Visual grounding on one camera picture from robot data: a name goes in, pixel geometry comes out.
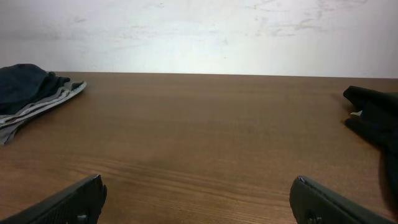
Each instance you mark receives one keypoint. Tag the dark garment in pile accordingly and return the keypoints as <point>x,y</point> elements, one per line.
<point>375,120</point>

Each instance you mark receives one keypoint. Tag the folded navy blue garment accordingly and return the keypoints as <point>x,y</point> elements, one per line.
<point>22,84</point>

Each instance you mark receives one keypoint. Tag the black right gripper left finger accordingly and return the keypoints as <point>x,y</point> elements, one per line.
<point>80,203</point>

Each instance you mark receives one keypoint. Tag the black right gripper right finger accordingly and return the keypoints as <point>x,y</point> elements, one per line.
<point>313,203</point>

